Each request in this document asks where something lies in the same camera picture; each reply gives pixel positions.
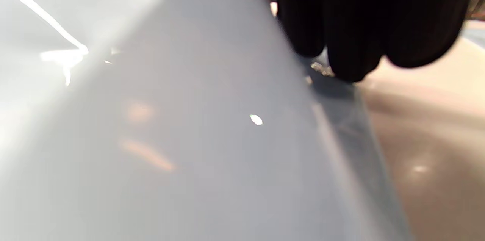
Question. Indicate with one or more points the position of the wrinkled blue plastic snap folder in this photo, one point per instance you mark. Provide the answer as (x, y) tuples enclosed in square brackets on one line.
[(189, 157)]

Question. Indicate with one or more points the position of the person's right hand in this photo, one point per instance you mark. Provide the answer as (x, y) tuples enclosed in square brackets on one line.
[(360, 13)]

